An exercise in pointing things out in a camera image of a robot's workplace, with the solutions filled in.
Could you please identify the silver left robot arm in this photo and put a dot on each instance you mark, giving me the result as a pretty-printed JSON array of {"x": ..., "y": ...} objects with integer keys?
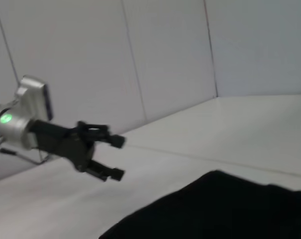
[{"x": 11, "y": 124}]

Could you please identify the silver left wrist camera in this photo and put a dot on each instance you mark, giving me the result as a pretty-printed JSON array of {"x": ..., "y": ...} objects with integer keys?
[{"x": 34, "y": 97}]

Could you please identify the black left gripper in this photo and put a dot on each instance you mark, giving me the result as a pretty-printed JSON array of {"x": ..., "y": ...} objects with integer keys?
[{"x": 63, "y": 145}]

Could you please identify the black shirt with FREE print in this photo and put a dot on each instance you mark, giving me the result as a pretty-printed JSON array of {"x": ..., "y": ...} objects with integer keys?
[{"x": 215, "y": 209}]

